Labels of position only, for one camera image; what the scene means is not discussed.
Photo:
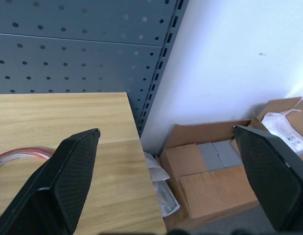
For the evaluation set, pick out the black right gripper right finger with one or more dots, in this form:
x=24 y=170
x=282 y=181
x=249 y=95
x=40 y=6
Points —
x=271 y=176

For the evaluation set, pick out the large open cardboard box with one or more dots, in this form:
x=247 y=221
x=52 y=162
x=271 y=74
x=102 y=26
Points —
x=202 y=176

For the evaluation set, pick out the small open cardboard box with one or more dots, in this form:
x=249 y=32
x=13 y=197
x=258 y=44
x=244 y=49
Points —
x=286 y=117

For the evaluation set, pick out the clear plastic packaging bag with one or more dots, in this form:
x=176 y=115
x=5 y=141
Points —
x=161 y=188

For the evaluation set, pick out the red and white tape roll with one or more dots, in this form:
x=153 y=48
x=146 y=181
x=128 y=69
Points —
x=20 y=154

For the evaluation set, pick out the white plastic bag with label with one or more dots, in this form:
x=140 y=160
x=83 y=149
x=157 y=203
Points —
x=283 y=128

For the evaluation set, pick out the grey pegboard shelf panel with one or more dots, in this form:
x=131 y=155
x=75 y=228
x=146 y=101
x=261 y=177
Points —
x=87 y=56

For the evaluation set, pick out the grey flat panels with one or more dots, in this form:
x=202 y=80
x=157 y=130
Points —
x=218 y=155

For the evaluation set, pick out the wood-grain board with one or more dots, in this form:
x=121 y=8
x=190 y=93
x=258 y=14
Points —
x=215 y=193

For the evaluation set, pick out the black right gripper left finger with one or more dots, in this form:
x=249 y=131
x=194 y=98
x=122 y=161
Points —
x=65 y=181

